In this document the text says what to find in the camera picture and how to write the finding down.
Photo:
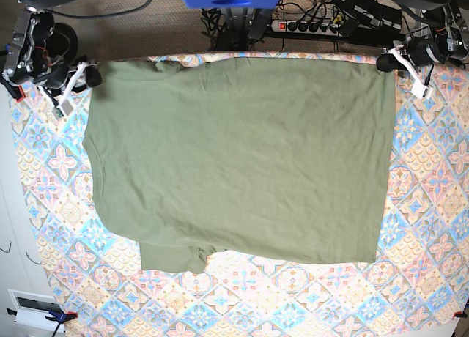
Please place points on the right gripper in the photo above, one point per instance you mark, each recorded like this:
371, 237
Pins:
55, 79

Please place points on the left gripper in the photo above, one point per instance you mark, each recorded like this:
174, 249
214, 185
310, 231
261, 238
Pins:
419, 50

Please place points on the green t-shirt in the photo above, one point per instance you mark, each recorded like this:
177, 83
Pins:
280, 158

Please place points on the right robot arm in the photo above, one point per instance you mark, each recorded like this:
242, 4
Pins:
45, 53

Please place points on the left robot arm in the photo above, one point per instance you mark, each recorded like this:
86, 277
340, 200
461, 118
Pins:
446, 37

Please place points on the blue orange clamp upper left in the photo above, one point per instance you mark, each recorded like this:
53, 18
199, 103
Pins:
16, 92

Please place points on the blue orange clamp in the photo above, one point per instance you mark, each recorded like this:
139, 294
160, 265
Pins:
58, 316
16, 92

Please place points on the white power strip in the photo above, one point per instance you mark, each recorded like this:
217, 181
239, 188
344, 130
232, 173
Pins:
323, 27

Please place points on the blue orange clamp lower left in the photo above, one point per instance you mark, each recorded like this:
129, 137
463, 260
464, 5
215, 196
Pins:
58, 316

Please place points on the orange clamp lower right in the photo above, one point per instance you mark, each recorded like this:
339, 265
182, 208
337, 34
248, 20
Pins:
461, 315

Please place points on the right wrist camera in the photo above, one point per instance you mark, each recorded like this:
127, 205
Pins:
63, 110

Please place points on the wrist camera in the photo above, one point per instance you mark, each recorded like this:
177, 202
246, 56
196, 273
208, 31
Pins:
63, 110
421, 91

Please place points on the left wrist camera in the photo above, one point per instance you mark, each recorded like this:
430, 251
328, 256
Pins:
421, 91

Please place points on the white wall box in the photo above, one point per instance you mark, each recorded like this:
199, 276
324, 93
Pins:
31, 301

